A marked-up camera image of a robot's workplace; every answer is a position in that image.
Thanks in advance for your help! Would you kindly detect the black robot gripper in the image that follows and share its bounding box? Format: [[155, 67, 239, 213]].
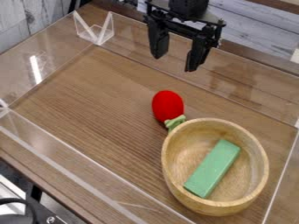
[[145, 0, 227, 72]]

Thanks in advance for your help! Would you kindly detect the red plush strawberry toy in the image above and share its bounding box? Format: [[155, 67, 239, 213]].
[[153, 90, 186, 131]]

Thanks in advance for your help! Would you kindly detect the light wooden bowl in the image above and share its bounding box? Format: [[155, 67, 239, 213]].
[[162, 118, 270, 216]]

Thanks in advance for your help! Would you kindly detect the green rectangular block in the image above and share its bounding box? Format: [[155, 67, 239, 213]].
[[183, 139, 241, 199]]

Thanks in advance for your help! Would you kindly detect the black metal stand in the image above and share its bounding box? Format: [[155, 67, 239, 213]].
[[26, 185, 82, 224]]

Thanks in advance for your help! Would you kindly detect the clear acrylic corner bracket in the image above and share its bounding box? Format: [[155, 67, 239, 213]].
[[73, 11, 115, 46]]

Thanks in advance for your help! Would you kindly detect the black cable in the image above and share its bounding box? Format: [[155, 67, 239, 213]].
[[0, 197, 41, 224]]

